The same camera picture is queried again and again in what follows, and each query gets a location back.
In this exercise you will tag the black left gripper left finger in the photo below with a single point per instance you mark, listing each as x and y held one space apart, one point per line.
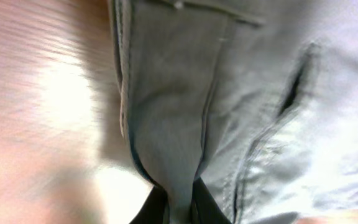
153 209

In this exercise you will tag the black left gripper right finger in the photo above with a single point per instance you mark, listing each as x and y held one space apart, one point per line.
204 209

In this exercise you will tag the grey shorts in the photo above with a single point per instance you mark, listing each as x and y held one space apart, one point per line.
259 99

